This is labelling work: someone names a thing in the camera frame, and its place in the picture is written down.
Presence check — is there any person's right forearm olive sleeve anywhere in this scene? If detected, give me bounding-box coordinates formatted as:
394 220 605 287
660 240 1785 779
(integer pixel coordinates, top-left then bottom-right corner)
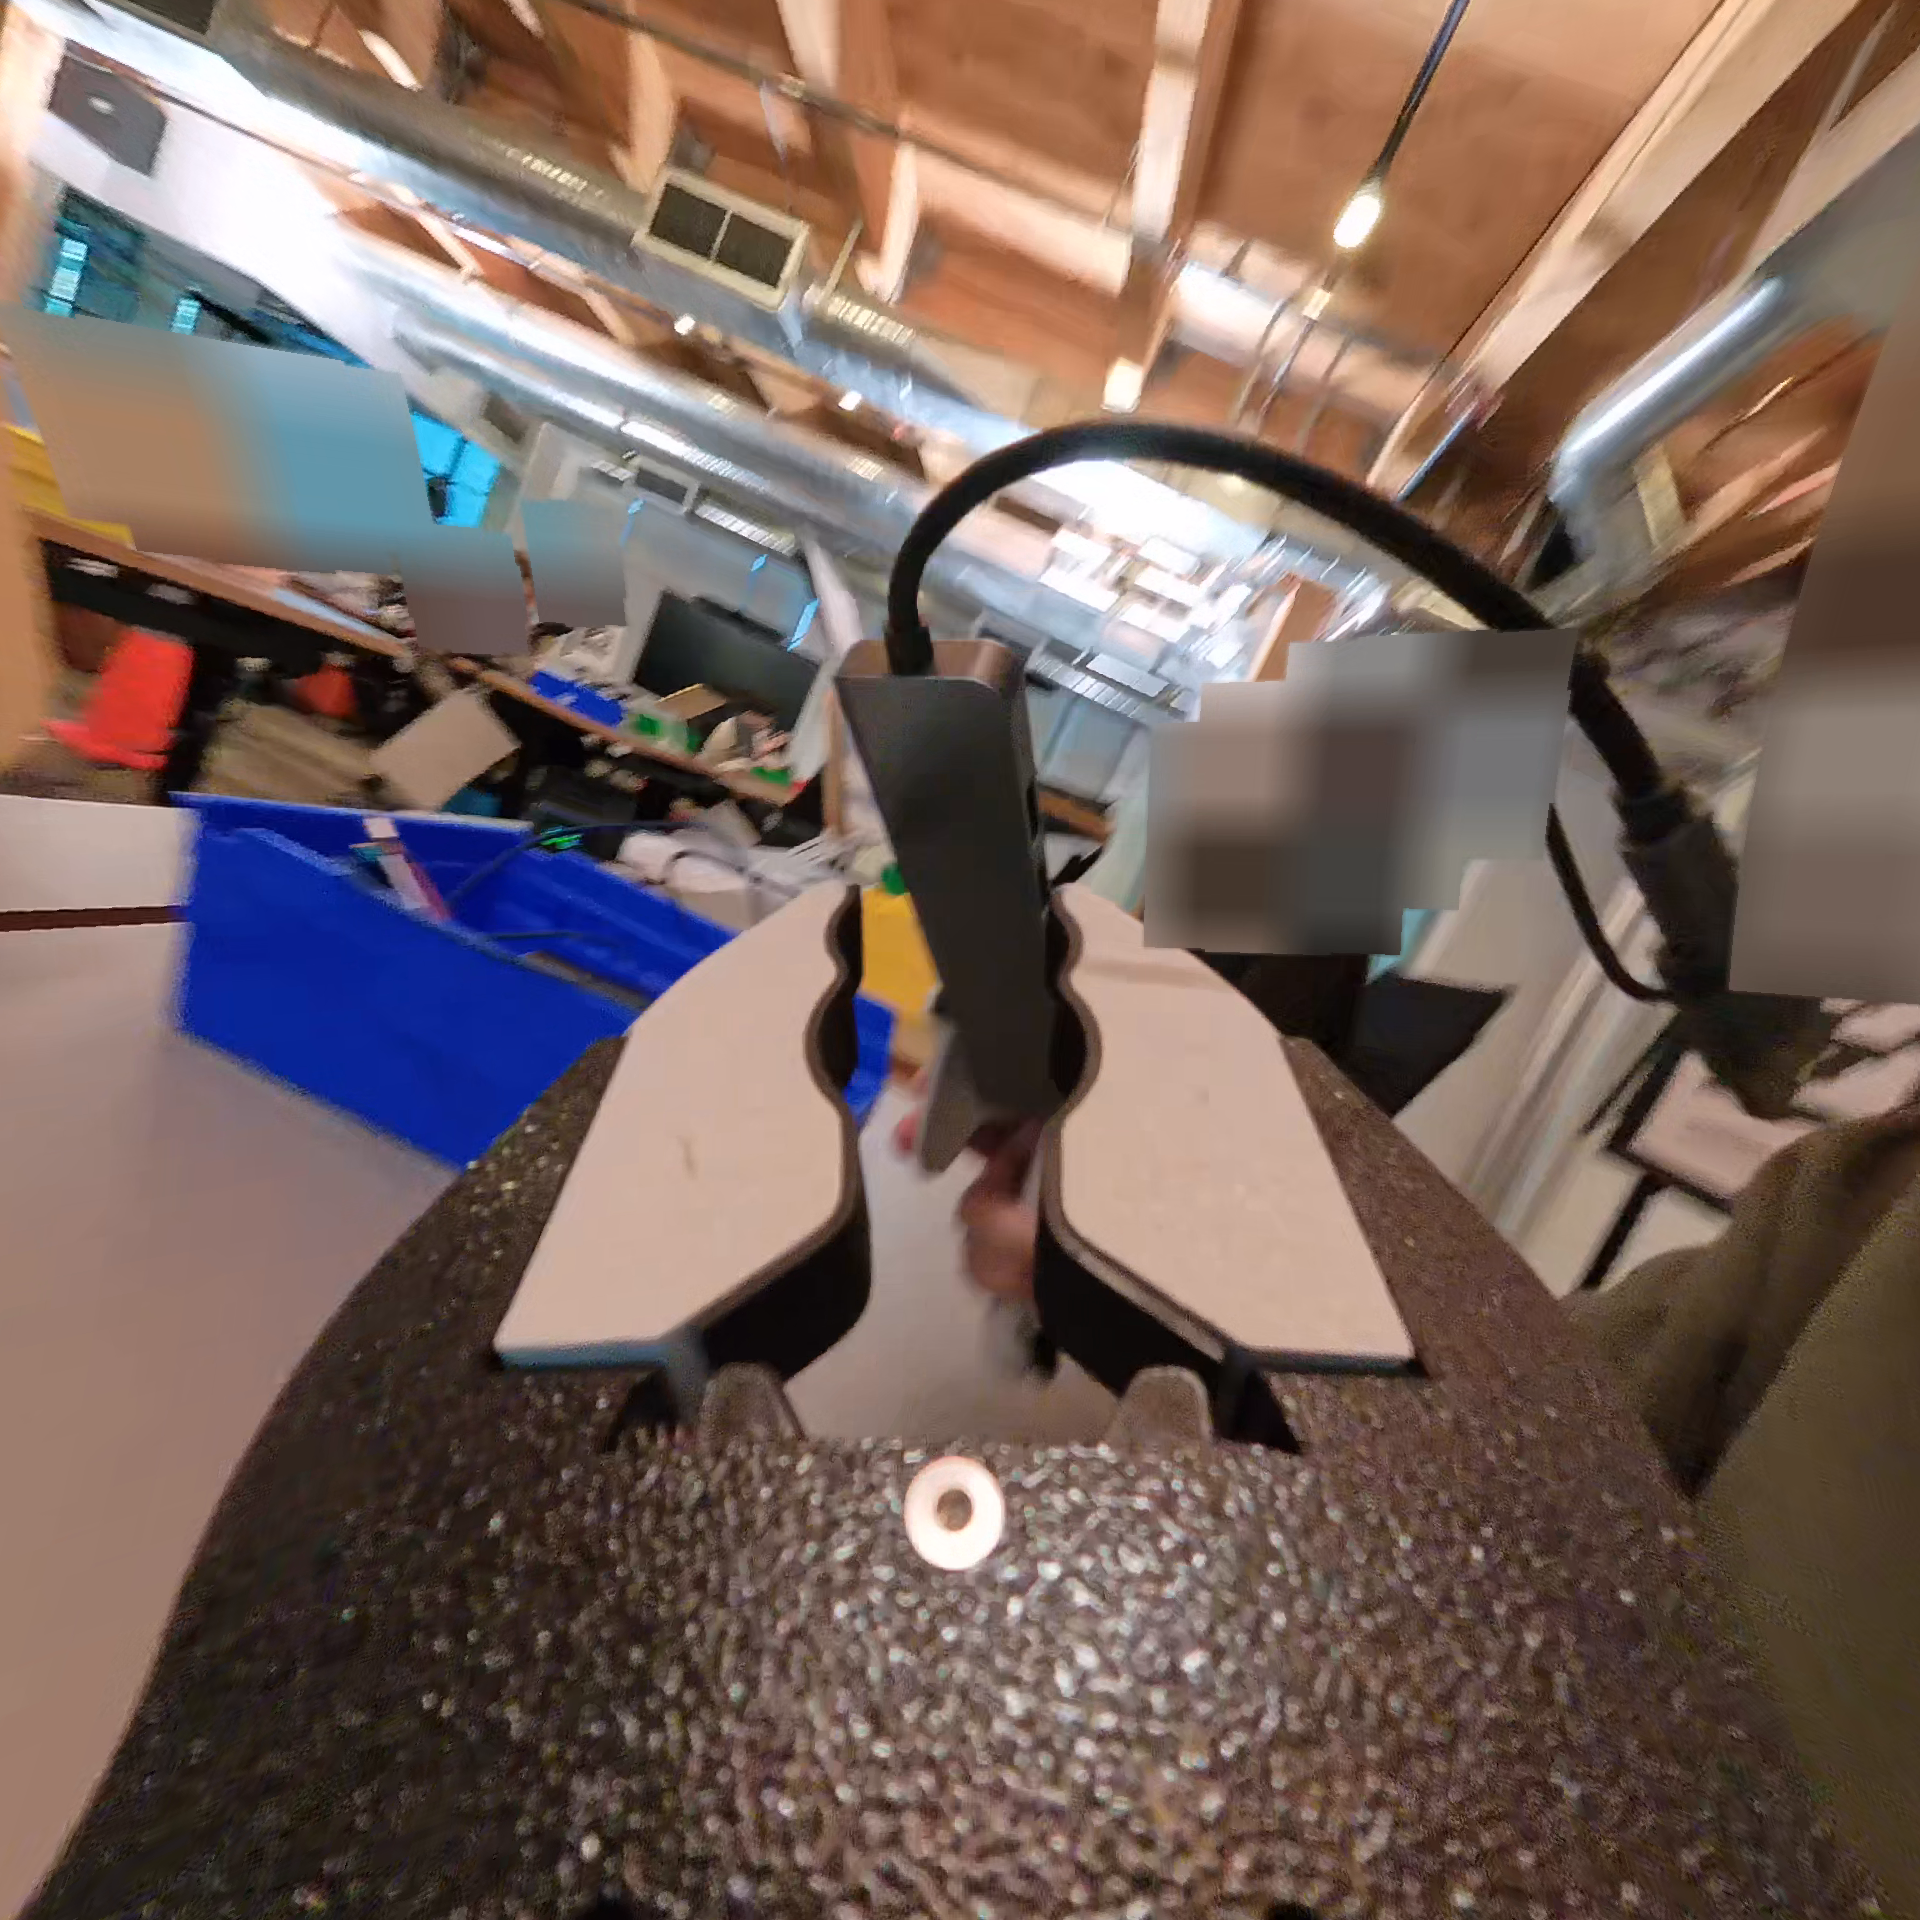
1567 1105 1920 1920

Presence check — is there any orange chair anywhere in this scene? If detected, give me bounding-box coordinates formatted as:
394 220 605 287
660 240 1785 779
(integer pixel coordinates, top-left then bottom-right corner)
46 627 202 777

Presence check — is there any wooden background desk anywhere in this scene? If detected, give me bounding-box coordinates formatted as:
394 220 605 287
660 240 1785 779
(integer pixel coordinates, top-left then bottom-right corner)
27 508 413 670

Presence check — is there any blue plastic bin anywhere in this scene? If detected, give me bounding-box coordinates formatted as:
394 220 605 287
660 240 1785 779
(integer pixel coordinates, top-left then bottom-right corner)
172 790 895 1168

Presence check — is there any black computer monitor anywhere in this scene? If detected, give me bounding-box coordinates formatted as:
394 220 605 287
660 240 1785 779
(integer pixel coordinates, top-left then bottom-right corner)
633 589 825 729

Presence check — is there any grey usb hub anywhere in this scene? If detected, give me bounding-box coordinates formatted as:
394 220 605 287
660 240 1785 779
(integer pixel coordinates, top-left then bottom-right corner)
831 637 1055 1175

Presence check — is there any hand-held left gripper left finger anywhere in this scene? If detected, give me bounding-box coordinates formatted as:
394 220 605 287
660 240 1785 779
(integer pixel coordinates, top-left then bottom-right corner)
495 883 875 1389

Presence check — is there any ceiling air vent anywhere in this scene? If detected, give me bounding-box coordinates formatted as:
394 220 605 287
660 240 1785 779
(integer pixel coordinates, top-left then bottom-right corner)
633 165 817 313

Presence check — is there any black ceiling speaker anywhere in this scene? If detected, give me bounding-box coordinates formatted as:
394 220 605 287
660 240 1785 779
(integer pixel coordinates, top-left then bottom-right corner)
47 57 170 176

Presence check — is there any silver bent pipe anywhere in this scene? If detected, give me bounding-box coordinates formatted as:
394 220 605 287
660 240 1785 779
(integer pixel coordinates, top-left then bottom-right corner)
1551 276 1823 518

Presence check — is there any person's right hand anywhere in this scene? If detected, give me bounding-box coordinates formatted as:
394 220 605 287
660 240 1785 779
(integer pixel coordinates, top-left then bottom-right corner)
957 1121 1043 1328

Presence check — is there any white hanging banner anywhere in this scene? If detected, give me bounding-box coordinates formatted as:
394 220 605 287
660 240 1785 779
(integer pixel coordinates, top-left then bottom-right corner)
798 543 868 683

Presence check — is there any black hub cable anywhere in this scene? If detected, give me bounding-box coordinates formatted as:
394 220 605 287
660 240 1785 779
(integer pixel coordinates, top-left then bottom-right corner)
882 420 1735 1004

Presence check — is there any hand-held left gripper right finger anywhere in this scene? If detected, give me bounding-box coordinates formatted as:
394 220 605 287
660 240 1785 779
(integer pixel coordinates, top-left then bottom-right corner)
1035 884 1422 1376

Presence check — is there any silver ventilation duct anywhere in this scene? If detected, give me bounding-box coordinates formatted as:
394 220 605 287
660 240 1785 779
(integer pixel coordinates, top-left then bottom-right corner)
195 29 1262 639

